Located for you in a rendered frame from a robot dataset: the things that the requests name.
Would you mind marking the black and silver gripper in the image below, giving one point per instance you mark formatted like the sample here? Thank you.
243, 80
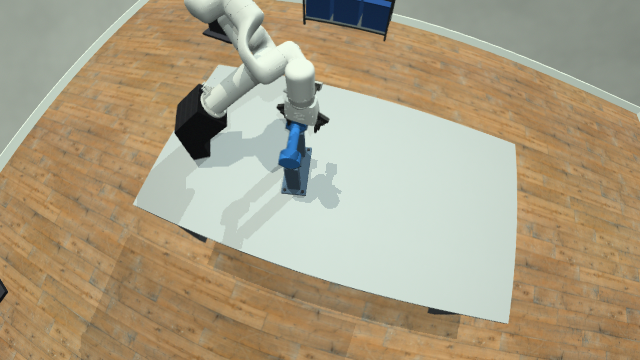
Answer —
309, 115

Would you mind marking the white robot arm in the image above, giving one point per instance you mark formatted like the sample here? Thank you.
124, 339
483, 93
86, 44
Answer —
247, 18

